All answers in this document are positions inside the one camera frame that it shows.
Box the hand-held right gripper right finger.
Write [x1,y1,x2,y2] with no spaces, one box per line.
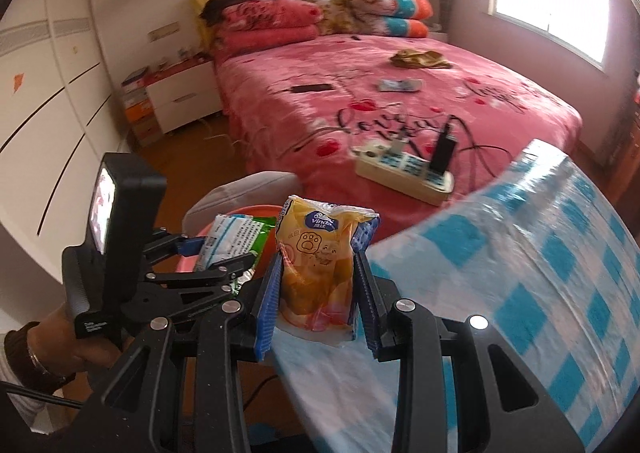
[350,220,586,453]

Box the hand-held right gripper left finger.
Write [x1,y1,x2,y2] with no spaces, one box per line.
[65,253,286,453]

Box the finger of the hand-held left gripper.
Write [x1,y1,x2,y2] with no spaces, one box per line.
[142,228,213,264]
[145,253,257,295]

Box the green white snack packet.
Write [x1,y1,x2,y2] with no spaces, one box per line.
[200,213,278,279]

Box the yellow tissue packet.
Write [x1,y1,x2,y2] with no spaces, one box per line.
[275,194,381,346]

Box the pink plastic basin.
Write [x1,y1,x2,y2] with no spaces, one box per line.
[177,203,281,284]

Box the person's left forearm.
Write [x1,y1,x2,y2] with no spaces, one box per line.
[0,323,76,434]

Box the person's left hand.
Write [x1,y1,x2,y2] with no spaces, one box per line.
[27,305,121,384]

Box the grey stool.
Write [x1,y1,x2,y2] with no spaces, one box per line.
[182,172,301,234]

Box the stack of boxes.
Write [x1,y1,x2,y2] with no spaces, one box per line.
[122,78,163,146]

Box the beige power strip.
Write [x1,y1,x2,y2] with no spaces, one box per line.
[350,140,456,206]

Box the blue checked tablecloth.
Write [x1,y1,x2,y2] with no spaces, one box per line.
[272,138,640,453]

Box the white nightstand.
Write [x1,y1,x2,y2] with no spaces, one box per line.
[145,58,223,134]

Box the wristwatch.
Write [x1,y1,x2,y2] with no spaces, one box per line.
[27,345,68,381]

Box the bed with pink blanket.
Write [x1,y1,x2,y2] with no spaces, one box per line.
[215,30,583,229]

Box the black charger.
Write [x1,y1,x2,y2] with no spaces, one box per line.
[431,123,458,175]

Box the white wardrobe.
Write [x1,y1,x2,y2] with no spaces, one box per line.
[0,0,131,279]

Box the blue patterned packet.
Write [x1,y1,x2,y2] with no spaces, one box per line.
[377,79,422,94]

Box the pink folded quilt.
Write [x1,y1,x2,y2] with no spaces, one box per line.
[215,0,323,56]

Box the gold cloth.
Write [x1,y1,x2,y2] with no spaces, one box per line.
[390,49,453,70]

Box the dark brown cloth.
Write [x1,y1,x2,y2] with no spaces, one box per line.
[202,0,301,26]

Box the floral pillow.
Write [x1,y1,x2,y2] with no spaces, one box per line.
[300,0,363,36]

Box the colourful bolster pillow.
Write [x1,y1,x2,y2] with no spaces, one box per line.
[345,0,433,20]
[382,18,432,39]

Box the white floor cable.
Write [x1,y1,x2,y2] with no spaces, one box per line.
[202,118,241,154]

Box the left hand-held gripper cable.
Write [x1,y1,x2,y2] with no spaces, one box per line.
[0,379,83,409]

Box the black charger cable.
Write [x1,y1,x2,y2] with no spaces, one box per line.
[447,116,507,184]

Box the wall socket panel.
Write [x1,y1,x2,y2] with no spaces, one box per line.
[149,22,181,41]

